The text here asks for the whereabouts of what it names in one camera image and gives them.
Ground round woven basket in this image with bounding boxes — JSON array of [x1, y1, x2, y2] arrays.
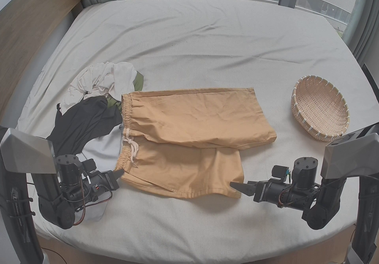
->
[[291, 75, 351, 142]]

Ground bed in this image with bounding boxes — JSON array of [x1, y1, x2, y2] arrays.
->
[[0, 0, 379, 264]]

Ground pale grey garment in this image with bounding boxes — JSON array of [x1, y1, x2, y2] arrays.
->
[[75, 124, 125, 222]]

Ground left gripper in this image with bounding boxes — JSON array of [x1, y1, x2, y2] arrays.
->
[[88, 170, 121, 198]]

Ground green garment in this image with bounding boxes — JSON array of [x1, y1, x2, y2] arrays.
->
[[104, 70, 145, 110]]

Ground tan shorts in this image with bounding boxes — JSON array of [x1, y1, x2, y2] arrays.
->
[[114, 87, 278, 200]]

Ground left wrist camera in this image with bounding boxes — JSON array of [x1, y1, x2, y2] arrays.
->
[[81, 158, 98, 176]]

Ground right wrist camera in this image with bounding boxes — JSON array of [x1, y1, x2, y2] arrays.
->
[[271, 165, 292, 183]]

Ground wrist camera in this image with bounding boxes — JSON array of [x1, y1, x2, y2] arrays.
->
[[271, 165, 292, 183], [81, 158, 98, 176]]

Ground black garment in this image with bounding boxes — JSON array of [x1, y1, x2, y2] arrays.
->
[[47, 95, 124, 157]]

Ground white garment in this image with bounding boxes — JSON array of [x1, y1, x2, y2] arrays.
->
[[68, 62, 138, 104]]

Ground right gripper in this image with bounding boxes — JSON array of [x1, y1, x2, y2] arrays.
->
[[253, 179, 294, 208]]

